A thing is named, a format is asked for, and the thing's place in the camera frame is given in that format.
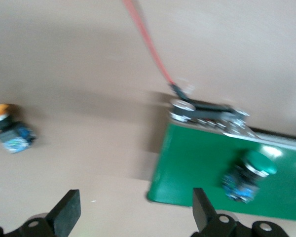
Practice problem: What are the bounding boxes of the green mushroom push button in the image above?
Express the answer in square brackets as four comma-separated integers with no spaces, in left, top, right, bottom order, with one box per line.
[222,150,278,204]

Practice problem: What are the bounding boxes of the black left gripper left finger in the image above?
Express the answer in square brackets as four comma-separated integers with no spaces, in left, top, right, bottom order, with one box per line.
[0,189,81,237]

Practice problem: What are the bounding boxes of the green conveyor belt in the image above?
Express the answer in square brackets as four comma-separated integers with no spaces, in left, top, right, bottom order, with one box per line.
[146,97,296,222]

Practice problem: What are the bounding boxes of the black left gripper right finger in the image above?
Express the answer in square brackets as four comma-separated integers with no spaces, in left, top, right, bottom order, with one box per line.
[191,188,289,237]

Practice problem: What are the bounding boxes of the yellow mushroom push button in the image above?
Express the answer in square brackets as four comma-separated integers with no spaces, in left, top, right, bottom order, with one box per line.
[0,103,37,154]

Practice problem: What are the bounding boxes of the red and black wire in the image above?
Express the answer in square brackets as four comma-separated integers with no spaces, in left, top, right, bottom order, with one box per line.
[122,0,188,99]

